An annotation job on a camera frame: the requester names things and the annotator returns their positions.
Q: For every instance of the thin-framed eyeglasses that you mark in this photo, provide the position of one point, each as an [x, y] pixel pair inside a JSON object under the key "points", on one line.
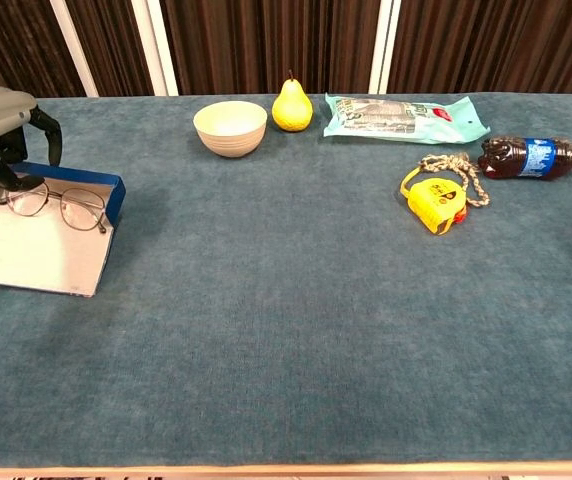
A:
{"points": [[54, 197]]}

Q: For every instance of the blue glasses case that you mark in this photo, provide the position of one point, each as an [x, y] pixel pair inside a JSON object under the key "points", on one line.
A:
{"points": [[31, 255]]}

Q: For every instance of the beige ribbed bowl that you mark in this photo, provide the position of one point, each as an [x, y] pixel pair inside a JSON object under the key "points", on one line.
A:
{"points": [[230, 130]]}

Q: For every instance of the dark brown pleated curtain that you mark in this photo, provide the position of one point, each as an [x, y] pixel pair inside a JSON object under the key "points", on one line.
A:
{"points": [[266, 40]]}

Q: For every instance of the yellow pear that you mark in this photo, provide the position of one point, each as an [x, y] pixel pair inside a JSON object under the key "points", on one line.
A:
{"points": [[292, 112]]}

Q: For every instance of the teal table cloth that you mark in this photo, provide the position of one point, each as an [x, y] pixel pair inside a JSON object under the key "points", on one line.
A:
{"points": [[316, 325]]}

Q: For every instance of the mint green snack bag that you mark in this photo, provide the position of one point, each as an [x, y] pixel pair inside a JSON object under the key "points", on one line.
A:
{"points": [[396, 120]]}

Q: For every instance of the yellow tape measure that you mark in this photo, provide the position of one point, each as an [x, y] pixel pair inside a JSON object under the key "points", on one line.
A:
{"points": [[433, 202]]}

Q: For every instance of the cola bottle blue label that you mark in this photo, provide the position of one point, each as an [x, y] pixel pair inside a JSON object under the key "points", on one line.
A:
{"points": [[536, 159]]}

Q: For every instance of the white frame post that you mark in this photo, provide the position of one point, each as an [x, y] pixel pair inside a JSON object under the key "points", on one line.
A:
{"points": [[383, 47], [73, 47], [156, 47]]}

